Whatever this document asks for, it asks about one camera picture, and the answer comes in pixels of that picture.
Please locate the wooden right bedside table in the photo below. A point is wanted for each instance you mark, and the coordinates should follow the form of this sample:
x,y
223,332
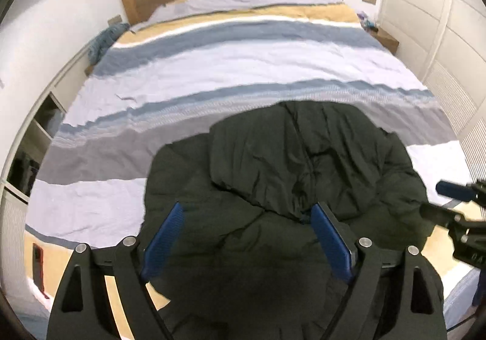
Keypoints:
x,y
383,37

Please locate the teal crumpled cloth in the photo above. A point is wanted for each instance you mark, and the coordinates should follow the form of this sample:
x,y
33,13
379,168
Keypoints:
x,y
105,40

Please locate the black puffer jacket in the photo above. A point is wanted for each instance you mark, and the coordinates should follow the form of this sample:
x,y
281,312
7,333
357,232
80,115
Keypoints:
x,y
247,264

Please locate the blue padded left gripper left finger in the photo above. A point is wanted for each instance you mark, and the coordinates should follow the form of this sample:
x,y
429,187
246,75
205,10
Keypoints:
x,y
157,240

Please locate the white panelled wardrobe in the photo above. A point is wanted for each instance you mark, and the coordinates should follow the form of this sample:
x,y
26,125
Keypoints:
x,y
443,43

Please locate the white open shelf unit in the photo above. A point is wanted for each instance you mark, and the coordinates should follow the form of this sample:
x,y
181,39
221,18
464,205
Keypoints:
x,y
41,124

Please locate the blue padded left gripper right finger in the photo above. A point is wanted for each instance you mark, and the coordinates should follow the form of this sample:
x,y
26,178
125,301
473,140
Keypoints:
x,y
335,241

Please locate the left wall switch plate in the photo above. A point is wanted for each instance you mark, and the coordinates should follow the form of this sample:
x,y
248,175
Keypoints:
x,y
114,20

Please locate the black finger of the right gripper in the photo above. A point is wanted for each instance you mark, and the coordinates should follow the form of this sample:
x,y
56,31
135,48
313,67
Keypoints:
x,y
440,216

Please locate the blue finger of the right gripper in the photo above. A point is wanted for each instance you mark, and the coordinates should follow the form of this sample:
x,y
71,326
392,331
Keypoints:
x,y
463,193

